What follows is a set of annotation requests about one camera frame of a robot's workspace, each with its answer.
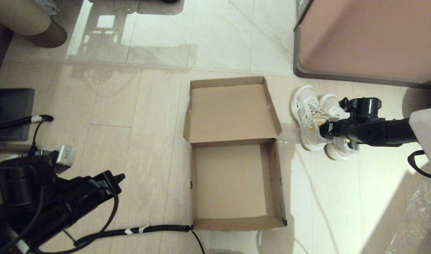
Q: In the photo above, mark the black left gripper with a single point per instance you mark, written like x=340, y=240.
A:
x=100, y=188

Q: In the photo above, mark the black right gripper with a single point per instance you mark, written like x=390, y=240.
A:
x=340, y=128

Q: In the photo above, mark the white mesh lace-up sneaker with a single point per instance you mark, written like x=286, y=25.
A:
x=342, y=150
x=307, y=113

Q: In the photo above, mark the brown cardboard box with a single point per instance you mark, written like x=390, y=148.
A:
x=233, y=116

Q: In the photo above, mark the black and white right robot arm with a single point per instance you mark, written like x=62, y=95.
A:
x=388, y=130

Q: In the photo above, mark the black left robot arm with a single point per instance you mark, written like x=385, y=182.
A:
x=28, y=204

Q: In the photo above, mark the dark grey flat box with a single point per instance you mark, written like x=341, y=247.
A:
x=9, y=113

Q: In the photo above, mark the black corrugated conduit with tape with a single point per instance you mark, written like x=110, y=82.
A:
x=137, y=231

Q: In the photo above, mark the round dark stool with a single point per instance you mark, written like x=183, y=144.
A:
x=421, y=100

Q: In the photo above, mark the large pink cabinet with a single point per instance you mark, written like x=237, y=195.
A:
x=370, y=35

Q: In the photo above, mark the black conduit with white tip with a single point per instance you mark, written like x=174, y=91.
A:
x=14, y=122

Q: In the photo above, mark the clear crinkled plastic sheet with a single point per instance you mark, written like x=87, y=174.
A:
x=418, y=222

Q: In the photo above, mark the beige ribbed cylinder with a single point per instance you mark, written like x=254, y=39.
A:
x=17, y=16

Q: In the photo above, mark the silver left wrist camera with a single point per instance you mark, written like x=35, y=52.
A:
x=65, y=157

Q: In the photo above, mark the brown round pedestal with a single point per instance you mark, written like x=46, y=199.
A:
x=52, y=35

